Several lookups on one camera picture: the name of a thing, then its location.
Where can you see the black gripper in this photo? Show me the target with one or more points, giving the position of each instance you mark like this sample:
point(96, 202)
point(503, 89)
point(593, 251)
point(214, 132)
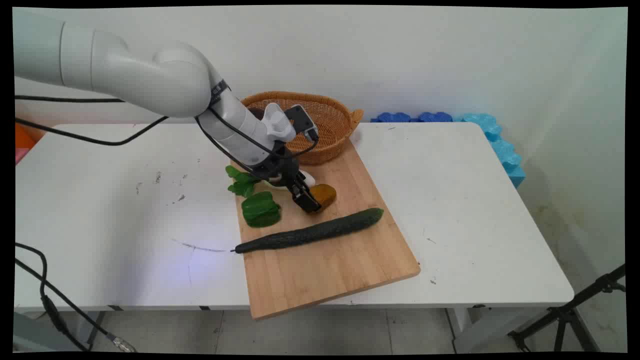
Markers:
point(278, 167)

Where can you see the dark green cucumber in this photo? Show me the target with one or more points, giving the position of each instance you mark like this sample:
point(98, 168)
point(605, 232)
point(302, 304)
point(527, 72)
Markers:
point(310, 232)

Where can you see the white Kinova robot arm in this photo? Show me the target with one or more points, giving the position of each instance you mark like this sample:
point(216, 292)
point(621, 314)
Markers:
point(150, 75)

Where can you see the yellow brown potato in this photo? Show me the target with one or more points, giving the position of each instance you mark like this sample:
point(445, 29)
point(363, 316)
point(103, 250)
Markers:
point(326, 195)

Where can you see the green bell pepper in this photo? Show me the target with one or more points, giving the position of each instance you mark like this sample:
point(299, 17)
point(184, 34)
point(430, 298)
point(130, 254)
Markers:
point(260, 210)

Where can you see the green leafy bok choy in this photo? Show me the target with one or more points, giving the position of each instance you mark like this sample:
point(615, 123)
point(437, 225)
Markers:
point(242, 182)

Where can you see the woven wicker basket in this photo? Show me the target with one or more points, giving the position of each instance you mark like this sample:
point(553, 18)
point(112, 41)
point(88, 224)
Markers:
point(330, 127)

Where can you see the wooden cutting board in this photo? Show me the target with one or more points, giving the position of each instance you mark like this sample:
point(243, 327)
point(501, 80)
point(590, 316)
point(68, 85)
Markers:
point(325, 250)

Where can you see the light blue foam mat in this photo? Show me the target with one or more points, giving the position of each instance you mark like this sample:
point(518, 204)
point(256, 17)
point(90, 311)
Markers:
point(502, 147)

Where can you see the white table leg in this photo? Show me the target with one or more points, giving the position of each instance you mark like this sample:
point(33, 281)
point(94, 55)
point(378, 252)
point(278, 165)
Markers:
point(480, 330)

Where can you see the grey table leg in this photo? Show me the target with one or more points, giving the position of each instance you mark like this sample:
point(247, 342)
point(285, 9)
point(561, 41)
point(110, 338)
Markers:
point(96, 327)

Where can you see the orange object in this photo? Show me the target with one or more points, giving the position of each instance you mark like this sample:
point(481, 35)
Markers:
point(24, 137)

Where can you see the black tripod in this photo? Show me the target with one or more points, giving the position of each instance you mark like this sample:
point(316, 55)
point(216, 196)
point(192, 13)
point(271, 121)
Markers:
point(570, 312)

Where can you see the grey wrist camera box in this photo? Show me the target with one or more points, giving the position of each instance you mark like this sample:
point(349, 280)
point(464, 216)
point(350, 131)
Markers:
point(302, 121)

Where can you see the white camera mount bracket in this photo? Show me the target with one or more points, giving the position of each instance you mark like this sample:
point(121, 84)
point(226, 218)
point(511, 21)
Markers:
point(278, 121)

